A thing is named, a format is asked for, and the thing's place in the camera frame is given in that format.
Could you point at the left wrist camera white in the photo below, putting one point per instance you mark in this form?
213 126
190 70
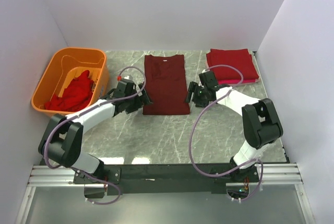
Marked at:
125 80

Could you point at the dark red t shirt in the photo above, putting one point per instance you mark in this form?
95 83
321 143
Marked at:
166 85

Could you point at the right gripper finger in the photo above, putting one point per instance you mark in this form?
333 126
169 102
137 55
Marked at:
192 87
189 97

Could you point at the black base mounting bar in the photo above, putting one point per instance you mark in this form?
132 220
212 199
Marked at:
172 178

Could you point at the folded dark red shirt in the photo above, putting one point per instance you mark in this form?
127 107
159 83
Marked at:
240 59

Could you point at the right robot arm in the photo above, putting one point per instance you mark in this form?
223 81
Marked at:
261 124

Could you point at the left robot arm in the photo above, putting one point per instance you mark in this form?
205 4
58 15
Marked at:
62 139

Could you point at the bright red shirt in basket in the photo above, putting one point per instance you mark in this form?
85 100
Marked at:
75 97

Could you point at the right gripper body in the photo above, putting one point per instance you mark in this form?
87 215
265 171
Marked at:
192 92

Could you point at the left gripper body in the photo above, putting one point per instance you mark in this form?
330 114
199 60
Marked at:
142 95

